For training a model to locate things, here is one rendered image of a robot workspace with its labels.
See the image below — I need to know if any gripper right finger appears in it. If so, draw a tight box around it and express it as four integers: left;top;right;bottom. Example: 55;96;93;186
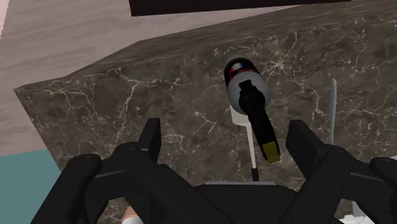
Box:
278;119;397;224

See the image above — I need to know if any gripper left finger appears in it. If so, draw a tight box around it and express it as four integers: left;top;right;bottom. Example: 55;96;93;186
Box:
30;117;234;224

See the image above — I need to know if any pink and white rounded object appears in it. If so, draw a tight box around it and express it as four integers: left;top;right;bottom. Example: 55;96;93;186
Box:
120;206;145;224

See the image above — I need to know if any white angular object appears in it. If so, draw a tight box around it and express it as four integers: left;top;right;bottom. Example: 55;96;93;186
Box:
339;200;367;224

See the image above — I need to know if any white slim knife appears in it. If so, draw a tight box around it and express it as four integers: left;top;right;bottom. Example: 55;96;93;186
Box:
328;78;338;146

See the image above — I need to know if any grey spray bottle black trigger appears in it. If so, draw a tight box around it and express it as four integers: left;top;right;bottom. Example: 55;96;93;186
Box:
223;54;282;164

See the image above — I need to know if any white spatula black handle end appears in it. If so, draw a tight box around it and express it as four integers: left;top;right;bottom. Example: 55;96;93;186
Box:
229;104;260;183

